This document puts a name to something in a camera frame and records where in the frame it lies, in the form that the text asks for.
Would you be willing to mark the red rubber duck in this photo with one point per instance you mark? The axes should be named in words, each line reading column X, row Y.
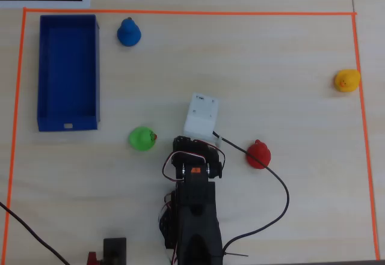
column 258, row 155

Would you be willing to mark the blue plastic box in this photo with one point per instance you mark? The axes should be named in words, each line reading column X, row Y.
column 69, row 72

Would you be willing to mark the blue rubber duck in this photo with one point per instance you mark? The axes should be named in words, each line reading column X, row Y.
column 128, row 33

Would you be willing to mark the green rubber duck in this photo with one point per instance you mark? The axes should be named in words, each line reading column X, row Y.
column 140, row 138

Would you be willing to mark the orange tape strip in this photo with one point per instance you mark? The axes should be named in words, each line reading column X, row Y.
column 192, row 12
column 364, row 132
column 14, row 126

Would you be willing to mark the black table clamp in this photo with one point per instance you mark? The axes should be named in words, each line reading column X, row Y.
column 115, row 251

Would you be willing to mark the yellow rubber duck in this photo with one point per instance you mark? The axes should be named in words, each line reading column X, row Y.
column 347, row 80

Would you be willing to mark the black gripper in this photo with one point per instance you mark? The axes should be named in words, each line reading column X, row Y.
column 184, row 143

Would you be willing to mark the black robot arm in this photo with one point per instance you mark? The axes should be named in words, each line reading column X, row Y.
column 197, row 217

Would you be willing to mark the white camera housing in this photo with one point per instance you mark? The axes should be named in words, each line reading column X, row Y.
column 201, row 116

